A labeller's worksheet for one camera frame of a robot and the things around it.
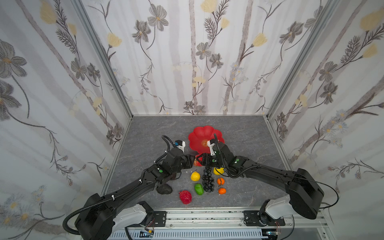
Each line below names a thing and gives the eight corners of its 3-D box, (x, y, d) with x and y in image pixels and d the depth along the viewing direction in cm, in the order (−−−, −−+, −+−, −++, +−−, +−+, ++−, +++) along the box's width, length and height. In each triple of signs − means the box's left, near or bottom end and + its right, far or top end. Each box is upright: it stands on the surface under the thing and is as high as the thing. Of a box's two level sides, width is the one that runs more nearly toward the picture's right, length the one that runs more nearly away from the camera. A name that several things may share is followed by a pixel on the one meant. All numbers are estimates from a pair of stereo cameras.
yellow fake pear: (189, 178, 89) (189, 175, 86) (194, 172, 92) (194, 169, 89) (196, 183, 87) (196, 181, 84) (200, 177, 89) (201, 175, 87)
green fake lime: (198, 196, 82) (198, 195, 80) (193, 187, 85) (193, 185, 83) (205, 193, 83) (205, 191, 81) (200, 184, 87) (200, 182, 85)
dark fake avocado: (157, 194, 83) (155, 192, 80) (158, 186, 87) (157, 183, 83) (171, 194, 84) (170, 192, 80) (172, 186, 87) (171, 183, 83)
